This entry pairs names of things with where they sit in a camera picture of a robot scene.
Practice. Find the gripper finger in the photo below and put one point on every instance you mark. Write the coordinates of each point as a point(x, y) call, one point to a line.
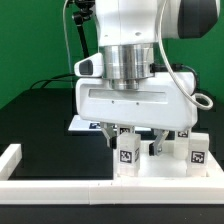
point(155, 148)
point(110, 135)

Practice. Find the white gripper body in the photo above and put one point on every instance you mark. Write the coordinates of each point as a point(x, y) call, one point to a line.
point(157, 103)

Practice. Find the white square table top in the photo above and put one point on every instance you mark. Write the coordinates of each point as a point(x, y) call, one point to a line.
point(165, 164)

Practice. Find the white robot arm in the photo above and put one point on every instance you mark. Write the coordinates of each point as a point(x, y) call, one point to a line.
point(129, 81)

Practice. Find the white U-shaped obstacle fence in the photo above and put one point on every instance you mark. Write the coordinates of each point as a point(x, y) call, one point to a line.
point(124, 190)

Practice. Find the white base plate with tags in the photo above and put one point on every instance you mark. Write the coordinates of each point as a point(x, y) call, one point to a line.
point(78, 124)

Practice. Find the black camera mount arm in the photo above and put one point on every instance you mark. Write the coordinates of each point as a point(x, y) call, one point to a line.
point(81, 16)

